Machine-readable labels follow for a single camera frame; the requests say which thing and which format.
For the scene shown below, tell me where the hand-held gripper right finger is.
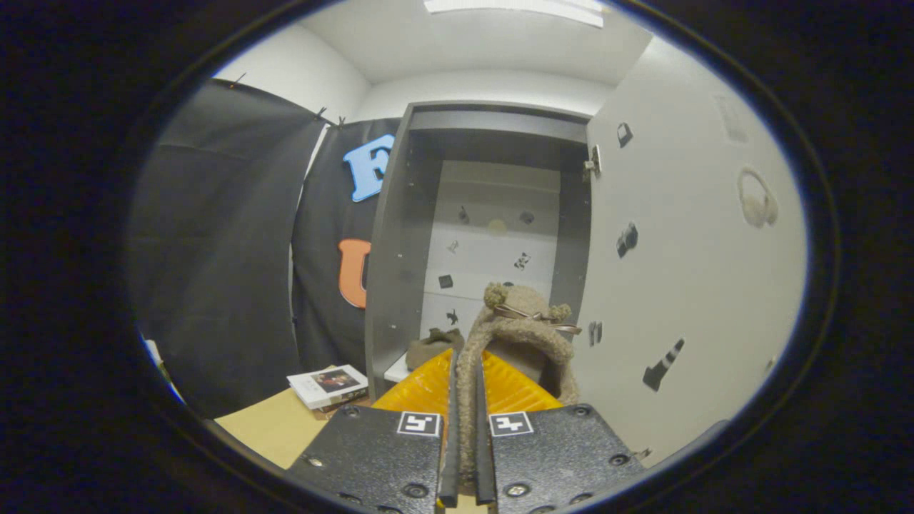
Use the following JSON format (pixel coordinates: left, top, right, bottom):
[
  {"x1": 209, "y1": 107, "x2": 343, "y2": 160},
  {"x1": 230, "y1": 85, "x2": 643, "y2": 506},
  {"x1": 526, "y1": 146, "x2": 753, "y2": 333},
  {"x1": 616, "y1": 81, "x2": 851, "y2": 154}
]
[{"x1": 475, "y1": 350, "x2": 647, "y2": 514}]

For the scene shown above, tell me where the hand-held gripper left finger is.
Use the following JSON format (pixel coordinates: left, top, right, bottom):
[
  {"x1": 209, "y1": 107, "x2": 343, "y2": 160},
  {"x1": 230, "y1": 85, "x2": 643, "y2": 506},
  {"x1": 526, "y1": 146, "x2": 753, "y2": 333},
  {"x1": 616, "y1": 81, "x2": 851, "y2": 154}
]
[{"x1": 286, "y1": 348, "x2": 458, "y2": 514}]

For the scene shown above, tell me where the brown fuzzy shoe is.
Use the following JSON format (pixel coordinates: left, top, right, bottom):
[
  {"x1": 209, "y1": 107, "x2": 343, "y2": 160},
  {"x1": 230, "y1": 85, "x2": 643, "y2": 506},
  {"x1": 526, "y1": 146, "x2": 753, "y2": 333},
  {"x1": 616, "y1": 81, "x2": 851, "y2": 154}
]
[
  {"x1": 406, "y1": 327, "x2": 465, "y2": 371},
  {"x1": 455, "y1": 282, "x2": 583, "y2": 493}
]

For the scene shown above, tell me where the dark grey shoe cabinet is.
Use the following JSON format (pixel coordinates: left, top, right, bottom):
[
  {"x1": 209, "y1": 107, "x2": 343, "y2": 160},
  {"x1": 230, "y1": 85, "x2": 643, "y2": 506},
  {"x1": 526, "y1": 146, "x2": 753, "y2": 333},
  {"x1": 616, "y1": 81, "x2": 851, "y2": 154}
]
[{"x1": 364, "y1": 100, "x2": 608, "y2": 400}]

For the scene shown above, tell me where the light grey shoe cabinet door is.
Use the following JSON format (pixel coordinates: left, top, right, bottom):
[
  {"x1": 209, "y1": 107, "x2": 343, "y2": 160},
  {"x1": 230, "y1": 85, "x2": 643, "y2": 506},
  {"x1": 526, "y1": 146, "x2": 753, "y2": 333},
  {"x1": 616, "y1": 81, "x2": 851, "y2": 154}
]
[{"x1": 568, "y1": 36, "x2": 808, "y2": 468}]

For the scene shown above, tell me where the white book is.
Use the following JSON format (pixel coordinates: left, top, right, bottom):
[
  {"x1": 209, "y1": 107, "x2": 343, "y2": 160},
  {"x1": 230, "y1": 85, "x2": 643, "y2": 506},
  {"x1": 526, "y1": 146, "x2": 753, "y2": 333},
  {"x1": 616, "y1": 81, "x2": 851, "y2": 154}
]
[{"x1": 287, "y1": 364, "x2": 370, "y2": 413}]

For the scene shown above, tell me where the black backdrop cloth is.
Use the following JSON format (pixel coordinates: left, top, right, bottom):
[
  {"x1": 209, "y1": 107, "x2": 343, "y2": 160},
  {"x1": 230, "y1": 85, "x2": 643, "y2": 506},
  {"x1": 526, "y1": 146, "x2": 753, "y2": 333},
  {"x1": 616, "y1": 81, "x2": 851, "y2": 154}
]
[{"x1": 129, "y1": 77, "x2": 401, "y2": 418}]

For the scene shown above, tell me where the long ceiling light panel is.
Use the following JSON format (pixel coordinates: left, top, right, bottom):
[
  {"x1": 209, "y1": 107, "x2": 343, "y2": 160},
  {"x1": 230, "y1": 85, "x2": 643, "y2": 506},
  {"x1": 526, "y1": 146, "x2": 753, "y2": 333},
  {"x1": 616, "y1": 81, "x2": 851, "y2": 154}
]
[{"x1": 423, "y1": 0, "x2": 604, "y2": 29}]

